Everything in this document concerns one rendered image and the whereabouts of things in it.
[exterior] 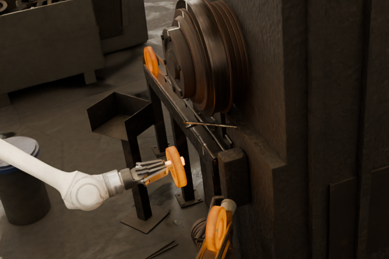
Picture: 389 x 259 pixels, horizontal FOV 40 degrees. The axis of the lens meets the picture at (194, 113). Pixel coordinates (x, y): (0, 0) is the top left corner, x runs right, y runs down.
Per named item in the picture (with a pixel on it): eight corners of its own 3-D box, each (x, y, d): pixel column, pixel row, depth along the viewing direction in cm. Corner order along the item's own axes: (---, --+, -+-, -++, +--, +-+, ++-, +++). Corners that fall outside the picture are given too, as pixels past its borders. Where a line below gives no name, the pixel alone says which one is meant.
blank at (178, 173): (171, 138, 203) (162, 141, 203) (182, 157, 190) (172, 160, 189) (178, 172, 210) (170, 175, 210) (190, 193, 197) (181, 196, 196)
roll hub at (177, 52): (178, 79, 228) (169, 16, 214) (199, 108, 205) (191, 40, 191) (165, 82, 227) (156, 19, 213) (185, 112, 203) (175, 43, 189)
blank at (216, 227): (224, 249, 192) (215, 248, 193) (228, 205, 194) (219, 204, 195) (212, 254, 178) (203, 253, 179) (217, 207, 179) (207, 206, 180)
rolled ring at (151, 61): (150, 52, 312) (156, 51, 313) (142, 43, 328) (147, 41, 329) (155, 81, 321) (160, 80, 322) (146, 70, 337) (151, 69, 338)
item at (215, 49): (196, 84, 243) (183, -18, 219) (235, 134, 204) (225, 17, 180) (182, 87, 242) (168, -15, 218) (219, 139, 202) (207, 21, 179)
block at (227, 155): (245, 192, 224) (241, 144, 212) (253, 203, 217) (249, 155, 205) (221, 199, 222) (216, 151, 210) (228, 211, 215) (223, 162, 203)
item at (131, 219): (136, 198, 318) (114, 91, 282) (171, 213, 303) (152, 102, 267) (113, 218, 305) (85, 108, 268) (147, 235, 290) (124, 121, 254)
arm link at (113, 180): (111, 202, 192) (127, 197, 193) (105, 182, 188) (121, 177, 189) (107, 188, 200) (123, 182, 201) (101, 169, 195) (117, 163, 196)
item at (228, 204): (237, 213, 202) (236, 199, 200) (231, 227, 195) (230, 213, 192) (221, 211, 204) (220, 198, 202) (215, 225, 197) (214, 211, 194)
